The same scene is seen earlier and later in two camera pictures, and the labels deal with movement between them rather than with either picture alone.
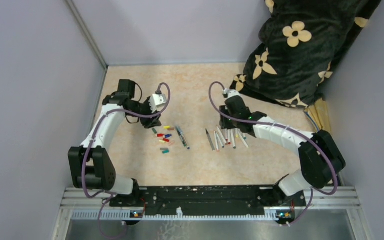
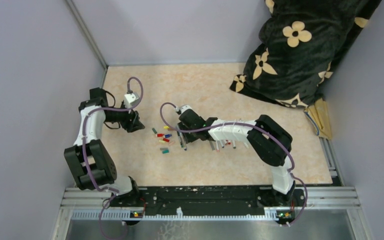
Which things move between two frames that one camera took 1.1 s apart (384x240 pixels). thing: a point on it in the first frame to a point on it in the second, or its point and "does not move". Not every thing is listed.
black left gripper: (152, 117) to (131, 120)
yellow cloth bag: (318, 112) does not move
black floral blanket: (301, 42) does not move
